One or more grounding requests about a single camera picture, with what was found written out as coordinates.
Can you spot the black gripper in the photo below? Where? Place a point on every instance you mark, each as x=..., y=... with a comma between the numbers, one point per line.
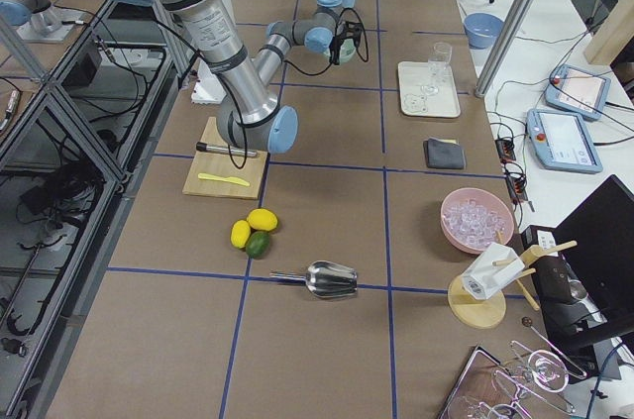
x=338, y=46

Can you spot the mint green bowl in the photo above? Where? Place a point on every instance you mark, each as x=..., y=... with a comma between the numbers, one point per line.
x=340, y=51

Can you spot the metal ice scoop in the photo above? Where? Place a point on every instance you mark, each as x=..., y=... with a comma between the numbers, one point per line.
x=325, y=280

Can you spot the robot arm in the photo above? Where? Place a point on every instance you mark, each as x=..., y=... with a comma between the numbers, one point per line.
x=335, y=31
x=250, y=116

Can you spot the dark blue bowl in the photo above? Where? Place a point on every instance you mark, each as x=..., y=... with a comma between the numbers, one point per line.
x=482, y=30

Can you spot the pink bowl with ice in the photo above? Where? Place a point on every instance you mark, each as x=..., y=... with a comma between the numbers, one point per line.
x=472, y=218

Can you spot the clear wine glass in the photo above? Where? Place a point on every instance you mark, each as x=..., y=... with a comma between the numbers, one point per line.
x=437, y=67

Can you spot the cream bear tray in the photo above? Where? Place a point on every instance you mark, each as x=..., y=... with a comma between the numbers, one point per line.
x=413, y=102

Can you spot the grey folded cloth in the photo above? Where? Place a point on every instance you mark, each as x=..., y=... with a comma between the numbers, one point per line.
x=443, y=155

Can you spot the wooden cutting board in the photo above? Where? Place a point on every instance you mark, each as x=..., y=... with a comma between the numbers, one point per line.
x=250, y=169

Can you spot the yellow plastic knife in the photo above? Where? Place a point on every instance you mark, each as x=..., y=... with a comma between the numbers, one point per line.
x=227, y=179

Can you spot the yellow lemon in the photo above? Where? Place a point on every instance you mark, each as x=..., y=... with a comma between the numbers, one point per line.
x=261, y=219
x=240, y=234

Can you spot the blue teach pendant tablet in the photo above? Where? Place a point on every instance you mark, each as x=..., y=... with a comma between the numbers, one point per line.
x=576, y=90

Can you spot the green lime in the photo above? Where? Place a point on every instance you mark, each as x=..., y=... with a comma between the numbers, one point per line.
x=257, y=244

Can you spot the wooden round stand base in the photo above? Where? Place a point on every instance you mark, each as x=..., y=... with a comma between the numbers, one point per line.
x=479, y=314

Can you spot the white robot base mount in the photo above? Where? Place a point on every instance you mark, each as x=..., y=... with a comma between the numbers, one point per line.
x=207, y=88

